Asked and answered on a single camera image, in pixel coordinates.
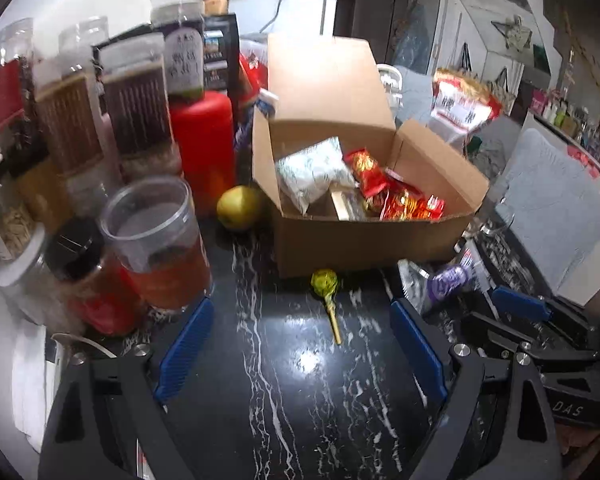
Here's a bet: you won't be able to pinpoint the red yellow crinkled snack bag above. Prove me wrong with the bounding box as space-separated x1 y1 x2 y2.
343 148 390 214

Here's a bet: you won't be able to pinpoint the red plastic canister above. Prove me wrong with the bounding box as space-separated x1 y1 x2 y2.
170 91 236 217

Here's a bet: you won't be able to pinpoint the white mini fridge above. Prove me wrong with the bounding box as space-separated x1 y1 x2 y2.
228 0 337 37

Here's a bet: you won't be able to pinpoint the black lid red jar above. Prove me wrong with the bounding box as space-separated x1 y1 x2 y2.
44 217 146 337

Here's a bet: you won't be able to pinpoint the yellow green pear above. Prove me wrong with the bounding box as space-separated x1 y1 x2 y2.
216 185 265 232

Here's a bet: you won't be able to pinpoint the white purple snack packet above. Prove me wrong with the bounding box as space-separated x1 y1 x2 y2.
398 249 480 315

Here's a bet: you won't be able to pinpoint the brown cardboard box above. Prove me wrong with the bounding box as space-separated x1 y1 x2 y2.
251 34 491 281

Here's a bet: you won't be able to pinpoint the green label tall jar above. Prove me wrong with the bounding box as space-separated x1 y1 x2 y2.
150 0 204 102

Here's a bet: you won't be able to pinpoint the white green printed bread bag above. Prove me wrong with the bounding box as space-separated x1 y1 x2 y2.
275 136 356 214

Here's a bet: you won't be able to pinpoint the green lollipop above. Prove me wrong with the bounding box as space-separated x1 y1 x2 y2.
311 269 342 346

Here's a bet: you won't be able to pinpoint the dark label spice jar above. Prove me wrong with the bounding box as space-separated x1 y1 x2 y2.
99 32 182 181

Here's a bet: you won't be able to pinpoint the black coffee pouch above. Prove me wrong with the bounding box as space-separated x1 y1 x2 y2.
204 13 239 98

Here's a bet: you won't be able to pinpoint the red spicy strip snack bag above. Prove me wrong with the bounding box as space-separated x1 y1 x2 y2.
380 180 445 221

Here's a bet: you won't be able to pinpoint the large red white food bag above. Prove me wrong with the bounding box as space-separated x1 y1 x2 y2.
431 68 503 134

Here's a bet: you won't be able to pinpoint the brown label spice jar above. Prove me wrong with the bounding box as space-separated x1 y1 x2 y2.
33 47 112 188

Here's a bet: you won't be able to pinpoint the red label spice jar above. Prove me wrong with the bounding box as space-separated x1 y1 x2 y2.
0 18 33 133

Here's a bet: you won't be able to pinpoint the clear jar orange contents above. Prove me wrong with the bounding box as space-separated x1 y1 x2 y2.
99 176 212 312

